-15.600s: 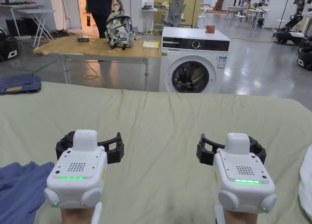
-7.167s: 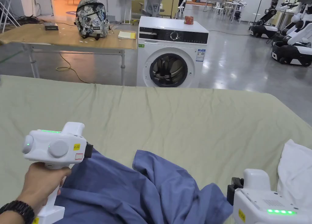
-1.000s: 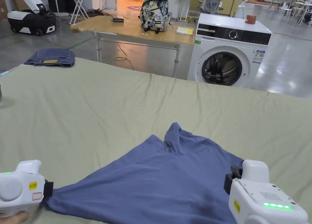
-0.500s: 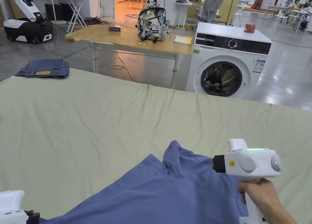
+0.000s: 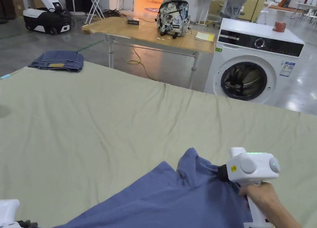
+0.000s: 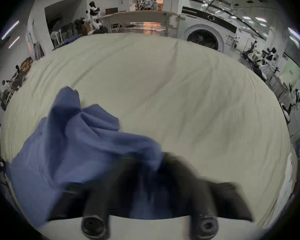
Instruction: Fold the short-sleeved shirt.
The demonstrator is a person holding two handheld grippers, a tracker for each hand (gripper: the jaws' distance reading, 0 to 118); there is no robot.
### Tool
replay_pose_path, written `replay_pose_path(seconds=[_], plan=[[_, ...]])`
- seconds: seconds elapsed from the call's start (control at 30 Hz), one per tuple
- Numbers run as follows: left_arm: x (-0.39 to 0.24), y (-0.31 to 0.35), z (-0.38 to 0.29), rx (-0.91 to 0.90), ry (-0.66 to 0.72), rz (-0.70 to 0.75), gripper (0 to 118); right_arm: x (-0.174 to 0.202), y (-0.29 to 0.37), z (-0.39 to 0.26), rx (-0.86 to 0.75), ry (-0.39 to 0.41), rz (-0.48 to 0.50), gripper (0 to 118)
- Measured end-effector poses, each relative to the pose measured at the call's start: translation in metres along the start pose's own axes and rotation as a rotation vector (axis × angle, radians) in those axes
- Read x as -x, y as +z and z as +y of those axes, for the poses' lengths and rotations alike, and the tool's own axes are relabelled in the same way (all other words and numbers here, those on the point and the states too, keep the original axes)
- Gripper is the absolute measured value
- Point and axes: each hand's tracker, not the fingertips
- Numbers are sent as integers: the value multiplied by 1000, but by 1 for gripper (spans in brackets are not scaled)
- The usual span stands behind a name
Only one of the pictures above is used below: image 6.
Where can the bed with beige sheet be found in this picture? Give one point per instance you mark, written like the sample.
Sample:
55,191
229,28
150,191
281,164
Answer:
180,94

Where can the dark blue shirt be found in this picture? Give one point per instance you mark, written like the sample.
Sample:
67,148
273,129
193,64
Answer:
77,144

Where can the white washing machine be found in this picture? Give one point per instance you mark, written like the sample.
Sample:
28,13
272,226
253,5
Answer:
207,31

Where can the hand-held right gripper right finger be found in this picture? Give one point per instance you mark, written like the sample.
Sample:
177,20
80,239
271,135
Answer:
197,199

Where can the white and black humanoid robot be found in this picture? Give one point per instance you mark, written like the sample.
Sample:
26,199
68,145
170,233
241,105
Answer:
95,15
296,97

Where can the long white table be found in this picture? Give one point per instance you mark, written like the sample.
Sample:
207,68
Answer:
140,17

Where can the white standing fan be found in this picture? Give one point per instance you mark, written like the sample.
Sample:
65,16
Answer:
54,37

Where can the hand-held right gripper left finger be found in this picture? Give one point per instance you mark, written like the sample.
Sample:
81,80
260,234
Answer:
97,196

